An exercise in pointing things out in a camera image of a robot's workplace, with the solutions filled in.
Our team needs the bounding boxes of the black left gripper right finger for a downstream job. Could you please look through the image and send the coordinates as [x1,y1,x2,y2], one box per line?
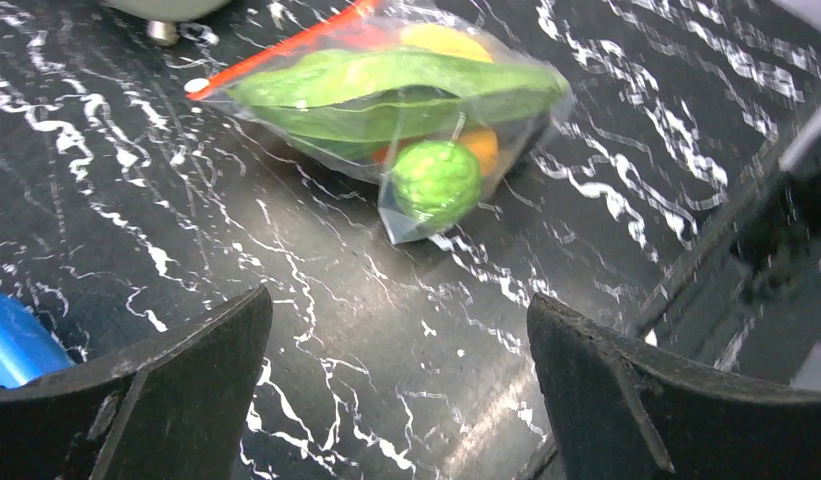
[526,294,821,479]

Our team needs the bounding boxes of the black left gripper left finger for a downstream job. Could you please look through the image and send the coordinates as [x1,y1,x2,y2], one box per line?
[0,287,273,479]

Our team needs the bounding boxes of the green toy custard apple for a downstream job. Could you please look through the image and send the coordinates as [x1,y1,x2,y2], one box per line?
[390,140,483,229]

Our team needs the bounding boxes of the green leafy vegetable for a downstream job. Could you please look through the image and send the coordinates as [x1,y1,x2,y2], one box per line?
[215,48,570,162]

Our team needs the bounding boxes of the clear red-zipper zip bag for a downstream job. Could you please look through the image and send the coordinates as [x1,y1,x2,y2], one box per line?
[190,1,574,244]

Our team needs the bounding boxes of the yellow toy bell pepper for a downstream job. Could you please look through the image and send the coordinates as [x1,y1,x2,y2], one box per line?
[399,23,493,63]

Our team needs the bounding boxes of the orange-yellow toy fruit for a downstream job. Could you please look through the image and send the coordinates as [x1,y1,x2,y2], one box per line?
[457,128,499,177]

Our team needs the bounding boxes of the blue plastic bin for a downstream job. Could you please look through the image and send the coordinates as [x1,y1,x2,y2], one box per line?
[0,293,75,388]

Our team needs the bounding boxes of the round three-drawer mini cabinet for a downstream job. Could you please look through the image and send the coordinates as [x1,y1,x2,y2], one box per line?
[102,0,231,46]

